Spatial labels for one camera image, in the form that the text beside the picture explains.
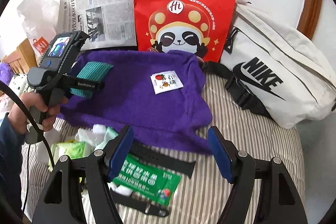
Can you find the purple towel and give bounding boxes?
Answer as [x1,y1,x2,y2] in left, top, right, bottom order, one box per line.
[59,51,213,154]

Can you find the green tissue pack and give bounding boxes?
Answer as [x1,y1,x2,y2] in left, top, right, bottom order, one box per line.
[51,141,93,164]

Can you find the person's left hand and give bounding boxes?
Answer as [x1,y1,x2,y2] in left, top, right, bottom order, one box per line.
[7,92,68,135]

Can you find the colourful bedding pile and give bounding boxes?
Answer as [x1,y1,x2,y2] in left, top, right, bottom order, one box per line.
[0,63,27,113]

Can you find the person's left forearm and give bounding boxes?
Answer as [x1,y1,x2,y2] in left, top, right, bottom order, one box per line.
[0,114,25,218]

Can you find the folded newspaper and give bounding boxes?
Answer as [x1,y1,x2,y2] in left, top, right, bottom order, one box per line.
[56,0,137,51]

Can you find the white Miniso plastic bag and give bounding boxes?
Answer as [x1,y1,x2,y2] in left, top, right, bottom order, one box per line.
[17,0,59,63]

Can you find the teal striped cloth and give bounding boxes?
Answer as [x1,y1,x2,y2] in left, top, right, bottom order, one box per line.
[70,61,113,99]

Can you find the small white fruit sachet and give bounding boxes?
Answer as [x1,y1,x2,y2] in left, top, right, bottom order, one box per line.
[150,71,183,94]

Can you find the red panda paper bag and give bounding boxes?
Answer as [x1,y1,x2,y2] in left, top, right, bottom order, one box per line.
[134,0,236,61]

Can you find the black watch strap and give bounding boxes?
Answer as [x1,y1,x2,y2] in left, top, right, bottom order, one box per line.
[111,143,197,218]

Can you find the black cable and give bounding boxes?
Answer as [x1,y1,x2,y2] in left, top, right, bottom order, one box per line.
[0,80,56,214]

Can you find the white Nike waist bag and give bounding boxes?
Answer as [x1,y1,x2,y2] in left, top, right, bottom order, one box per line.
[203,4,335,128]

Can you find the wooden door frame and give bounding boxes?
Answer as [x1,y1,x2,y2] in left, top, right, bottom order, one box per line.
[297,0,322,39]

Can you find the white mint sock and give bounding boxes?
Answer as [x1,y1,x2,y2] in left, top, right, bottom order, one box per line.
[75,124,119,152]

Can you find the striped quilted mattress cover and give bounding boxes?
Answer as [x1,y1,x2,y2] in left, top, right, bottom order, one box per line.
[20,74,305,223]

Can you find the green snack packet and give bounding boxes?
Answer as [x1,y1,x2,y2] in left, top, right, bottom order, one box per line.
[113,154,181,206]

